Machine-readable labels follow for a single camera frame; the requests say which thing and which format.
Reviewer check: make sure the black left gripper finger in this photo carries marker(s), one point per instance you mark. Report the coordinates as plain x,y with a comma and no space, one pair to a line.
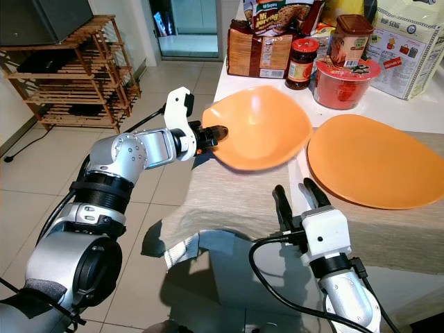
218,131

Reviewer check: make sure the orange plastic plate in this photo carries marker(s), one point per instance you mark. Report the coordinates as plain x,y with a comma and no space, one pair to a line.
374,163

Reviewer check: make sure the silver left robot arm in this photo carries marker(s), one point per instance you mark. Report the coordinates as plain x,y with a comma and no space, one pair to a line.
83,257

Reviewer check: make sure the mi goreng noodle pack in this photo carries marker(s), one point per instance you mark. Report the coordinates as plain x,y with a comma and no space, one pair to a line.
277,17

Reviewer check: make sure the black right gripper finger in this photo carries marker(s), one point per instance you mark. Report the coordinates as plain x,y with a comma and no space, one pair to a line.
284,207
316,193

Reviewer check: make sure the red instant noodle bowl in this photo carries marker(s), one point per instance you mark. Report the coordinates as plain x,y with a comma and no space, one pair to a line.
343,83

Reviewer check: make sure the white Hup Seng cracker pack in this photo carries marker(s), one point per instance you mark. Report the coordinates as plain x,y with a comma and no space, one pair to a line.
406,45

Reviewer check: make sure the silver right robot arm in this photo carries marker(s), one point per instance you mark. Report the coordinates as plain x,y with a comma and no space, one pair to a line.
350,298

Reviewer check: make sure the black box appliance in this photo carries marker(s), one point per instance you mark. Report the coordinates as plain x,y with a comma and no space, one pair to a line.
41,19

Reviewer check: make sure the brown snack package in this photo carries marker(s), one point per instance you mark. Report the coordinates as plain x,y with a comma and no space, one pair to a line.
257,54

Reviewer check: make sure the grey fabric table cloth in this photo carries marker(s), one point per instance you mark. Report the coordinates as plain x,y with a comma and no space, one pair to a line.
236,198

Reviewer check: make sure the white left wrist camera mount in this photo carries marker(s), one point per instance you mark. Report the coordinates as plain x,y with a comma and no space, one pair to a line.
182,114

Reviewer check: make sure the red lidded sauce jar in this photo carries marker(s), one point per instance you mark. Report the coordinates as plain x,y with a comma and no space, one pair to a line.
300,66

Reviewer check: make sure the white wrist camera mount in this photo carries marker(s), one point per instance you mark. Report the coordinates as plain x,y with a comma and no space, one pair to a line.
182,114
329,232

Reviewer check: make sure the orange plastic bowl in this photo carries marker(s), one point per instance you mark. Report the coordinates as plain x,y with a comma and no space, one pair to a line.
263,128

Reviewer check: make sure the wooden slatted shelf rack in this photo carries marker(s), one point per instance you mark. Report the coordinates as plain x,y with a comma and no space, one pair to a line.
73,90

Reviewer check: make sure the glass door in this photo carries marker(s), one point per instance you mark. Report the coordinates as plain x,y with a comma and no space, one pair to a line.
187,28

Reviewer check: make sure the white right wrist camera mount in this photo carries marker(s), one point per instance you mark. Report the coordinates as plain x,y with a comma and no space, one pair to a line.
329,232

